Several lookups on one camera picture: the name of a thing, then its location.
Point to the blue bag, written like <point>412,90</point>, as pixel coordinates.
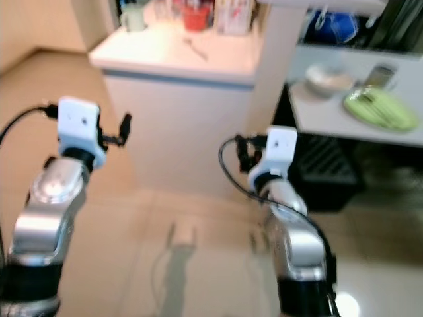
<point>332,26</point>

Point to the grey mug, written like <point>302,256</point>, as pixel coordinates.
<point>380,76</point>

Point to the pale green mug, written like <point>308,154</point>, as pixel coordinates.
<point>133,18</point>

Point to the black table leg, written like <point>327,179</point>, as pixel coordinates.
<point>283,109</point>

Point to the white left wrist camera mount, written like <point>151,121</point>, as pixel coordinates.
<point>79,125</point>

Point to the silver fork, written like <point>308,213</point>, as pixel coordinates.
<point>195,49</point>

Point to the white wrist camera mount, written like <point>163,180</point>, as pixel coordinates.
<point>279,148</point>
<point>79,125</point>

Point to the white bowl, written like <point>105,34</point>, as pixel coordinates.
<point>329,79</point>

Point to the printed white box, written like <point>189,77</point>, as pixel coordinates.
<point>232,16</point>

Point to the white counter cabinet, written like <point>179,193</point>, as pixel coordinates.
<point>172,99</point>

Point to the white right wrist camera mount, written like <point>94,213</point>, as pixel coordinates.
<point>279,148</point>

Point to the green plate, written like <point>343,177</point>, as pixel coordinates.
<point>380,111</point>

